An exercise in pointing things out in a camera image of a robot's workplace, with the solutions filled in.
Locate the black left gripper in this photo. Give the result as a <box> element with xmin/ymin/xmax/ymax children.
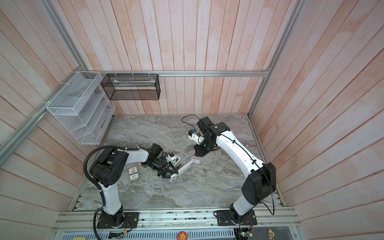
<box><xmin>143</xmin><ymin>158</ymin><xmax>178</xmax><ymax>179</ymax></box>

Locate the white TV remote control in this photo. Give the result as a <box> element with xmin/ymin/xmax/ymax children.
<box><xmin>170</xmin><ymin>159</ymin><xmax>200</xmax><ymax>183</ymax></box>

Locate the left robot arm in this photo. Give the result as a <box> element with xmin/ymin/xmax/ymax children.
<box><xmin>83</xmin><ymin>144</ymin><xmax>181</xmax><ymax>230</ymax></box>

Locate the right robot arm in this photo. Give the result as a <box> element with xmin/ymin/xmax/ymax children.
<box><xmin>189</xmin><ymin>117</ymin><xmax>276</xmax><ymax>226</ymax></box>

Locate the blue white card box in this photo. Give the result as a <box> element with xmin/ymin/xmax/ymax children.
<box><xmin>129</xmin><ymin>166</ymin><xmax>140</xmax><ymax>182</ymax></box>

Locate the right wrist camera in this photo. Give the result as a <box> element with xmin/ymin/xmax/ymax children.
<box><xmin>188</xmin><ymin>129</ymin><xmax>204</xmax><ymax>145</ymax></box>

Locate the horizontal aluminium frame rail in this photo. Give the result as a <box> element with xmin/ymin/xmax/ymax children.
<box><xmin>98</xmin><ymin>70</ymin><xmax>269</xmax><ymax>77</ymax></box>

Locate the black wire mesh basket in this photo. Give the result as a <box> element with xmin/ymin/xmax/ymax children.
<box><xmin>101</xmin><ymin>73</ymin><xmax>161</xmax><ymax>101</ymax></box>

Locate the white wire mesh shelf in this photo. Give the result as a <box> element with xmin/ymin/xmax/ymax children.
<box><xmin>47</xmin><ymin>72</ymin><xmax>116</xmax><ymax>145</ymax></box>

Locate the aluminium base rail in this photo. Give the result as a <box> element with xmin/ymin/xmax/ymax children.
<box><xmin>52</xmin><ymin>207</ymin><xmax>301</xmax><ymax>232</ymax></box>

